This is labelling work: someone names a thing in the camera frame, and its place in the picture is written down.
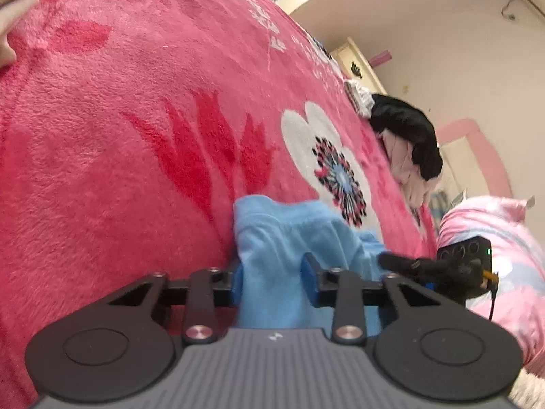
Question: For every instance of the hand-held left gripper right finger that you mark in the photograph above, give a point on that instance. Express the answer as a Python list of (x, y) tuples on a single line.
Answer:
[(310, 281)]

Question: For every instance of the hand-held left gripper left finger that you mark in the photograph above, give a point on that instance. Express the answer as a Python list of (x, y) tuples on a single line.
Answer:
[(234, 285)]

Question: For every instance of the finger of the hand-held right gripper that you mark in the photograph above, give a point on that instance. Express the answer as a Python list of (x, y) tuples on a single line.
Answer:
[(451, 279), (400, 262)]

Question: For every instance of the light blue shirt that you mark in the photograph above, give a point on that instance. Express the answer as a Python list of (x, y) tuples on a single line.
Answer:
[(276, 247)]

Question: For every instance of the pink floral quilt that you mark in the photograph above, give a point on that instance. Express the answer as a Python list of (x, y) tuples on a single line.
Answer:
[(511, 272)]

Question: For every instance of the teal patterned cloth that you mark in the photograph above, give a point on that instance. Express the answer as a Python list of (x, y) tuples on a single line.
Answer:
[(445, 204)]

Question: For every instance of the pale pink crumpled garment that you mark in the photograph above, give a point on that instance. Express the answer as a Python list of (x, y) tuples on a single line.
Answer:
[(404, 166)]

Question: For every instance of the black garment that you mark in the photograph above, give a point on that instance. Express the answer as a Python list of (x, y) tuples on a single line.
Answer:
[(408, 128)]

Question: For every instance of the pink floral blanket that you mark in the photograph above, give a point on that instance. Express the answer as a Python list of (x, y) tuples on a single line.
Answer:
[(127, 115)]

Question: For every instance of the cream cabinet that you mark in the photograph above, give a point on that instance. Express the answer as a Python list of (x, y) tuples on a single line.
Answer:
[(357, 61)]

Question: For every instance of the beige folded garment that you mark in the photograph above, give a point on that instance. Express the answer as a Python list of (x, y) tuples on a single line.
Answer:
[(12, 17)]

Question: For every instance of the pink arched frame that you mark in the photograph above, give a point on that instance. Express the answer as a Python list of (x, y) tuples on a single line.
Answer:
[(485, 145)]

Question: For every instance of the pink wall strip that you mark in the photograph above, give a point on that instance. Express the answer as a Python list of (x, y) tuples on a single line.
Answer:
[(381, 57)]

